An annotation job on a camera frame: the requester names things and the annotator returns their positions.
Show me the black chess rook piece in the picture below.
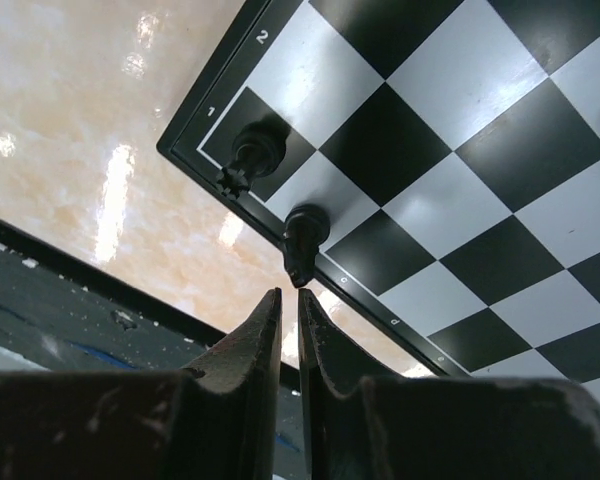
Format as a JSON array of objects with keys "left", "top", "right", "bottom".
[{"left": 215, "top": 121, "right": 288, "bottom": 201}]

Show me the black chess knight piece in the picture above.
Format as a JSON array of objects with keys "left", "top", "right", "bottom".
[{"left": 281, "top": 204, "right": 331, "bottom": 289}]

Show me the black white chess board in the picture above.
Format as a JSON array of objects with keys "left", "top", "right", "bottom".
[{"left": 158, "top": 1, "right": 600, "bottom": 402}]

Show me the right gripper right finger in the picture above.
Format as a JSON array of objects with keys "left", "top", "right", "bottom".
[{"left": 298, "top": 289, "right": 600, "bottom": 479}]

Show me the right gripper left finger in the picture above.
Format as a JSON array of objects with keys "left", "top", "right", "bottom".
[{"left": 0, "top": 289, "right": 282, "bottom": 479}]

